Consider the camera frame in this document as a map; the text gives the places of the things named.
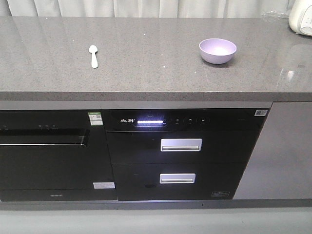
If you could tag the white rice cooker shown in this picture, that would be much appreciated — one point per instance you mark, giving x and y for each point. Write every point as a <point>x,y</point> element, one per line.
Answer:
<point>300,18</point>

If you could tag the pale green plastic spoon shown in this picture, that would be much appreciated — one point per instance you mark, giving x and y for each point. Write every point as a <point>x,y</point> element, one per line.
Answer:
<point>93,50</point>

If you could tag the white QR code sticker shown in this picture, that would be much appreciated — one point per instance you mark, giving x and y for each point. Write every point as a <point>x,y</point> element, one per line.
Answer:
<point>260,113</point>

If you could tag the silver drawer handle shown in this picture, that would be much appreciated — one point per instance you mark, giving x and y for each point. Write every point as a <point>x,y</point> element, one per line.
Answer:
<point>181,144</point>
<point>177,178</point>

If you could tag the purple plastic bowl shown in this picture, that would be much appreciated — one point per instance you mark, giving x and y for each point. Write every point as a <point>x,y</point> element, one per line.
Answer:
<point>217,51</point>

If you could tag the black built-in dishwasher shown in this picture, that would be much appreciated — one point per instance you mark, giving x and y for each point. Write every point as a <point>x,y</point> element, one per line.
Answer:
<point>53,155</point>

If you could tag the upper silver drawer handle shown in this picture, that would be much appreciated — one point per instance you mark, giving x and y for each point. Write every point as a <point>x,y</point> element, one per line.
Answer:
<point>181,144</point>

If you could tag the lower silver drawer handle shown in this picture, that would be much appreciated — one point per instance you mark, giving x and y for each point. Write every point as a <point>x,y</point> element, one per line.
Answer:
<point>177,178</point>

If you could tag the silver label on dishwasher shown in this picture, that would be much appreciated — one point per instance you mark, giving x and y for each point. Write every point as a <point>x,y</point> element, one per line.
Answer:
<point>104,185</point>

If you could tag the white curtain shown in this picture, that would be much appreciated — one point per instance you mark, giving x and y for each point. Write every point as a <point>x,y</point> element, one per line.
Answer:
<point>147,8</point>

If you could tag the black disinfection cabinet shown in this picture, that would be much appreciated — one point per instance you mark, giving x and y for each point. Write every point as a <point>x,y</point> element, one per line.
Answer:
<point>133,136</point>

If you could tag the green energy label sticker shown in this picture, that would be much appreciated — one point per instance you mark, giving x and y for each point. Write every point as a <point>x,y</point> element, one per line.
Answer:
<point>95,118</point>

